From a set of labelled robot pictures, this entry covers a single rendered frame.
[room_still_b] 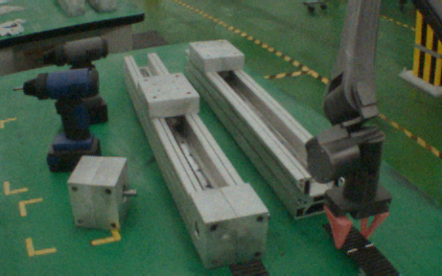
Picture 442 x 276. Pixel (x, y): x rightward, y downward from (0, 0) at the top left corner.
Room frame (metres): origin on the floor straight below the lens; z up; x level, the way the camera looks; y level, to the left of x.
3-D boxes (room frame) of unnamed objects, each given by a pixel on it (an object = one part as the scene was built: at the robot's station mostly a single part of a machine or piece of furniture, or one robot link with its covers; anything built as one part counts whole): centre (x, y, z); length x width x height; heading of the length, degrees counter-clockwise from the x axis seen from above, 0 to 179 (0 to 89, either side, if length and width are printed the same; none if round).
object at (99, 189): (0.81, 0.20, 0.83); 0.11 x 0.10 x 0.10; 86
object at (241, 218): (0.72, -0.02, 0.83); 0.12 x 0.09 x 0.10; 107
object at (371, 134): (0.69, -0.21, 0.98); 0.07 x 0.06 x 0.07; 121
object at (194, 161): (1.14, 0.12, 0.82); 0.80 x 0.10 x 0.09; 17
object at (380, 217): (0.70, -0.23, 0.84); 0.07 x 0.07 x 0.09; 17
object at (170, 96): (1.14, 0.12, 0.87); 0.16 x 0.11 x 0.07; 17
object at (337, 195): (0.69, -0.22, 0.91); 0.10 x 0.07 x 0.07; 107
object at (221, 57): (1.44, 0.01, 0.87); 0.16 x 0.11 x 0.07; 17
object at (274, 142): (1.20, -0.06, 0.82); 0.80 x 0.10 x 0.09; 17
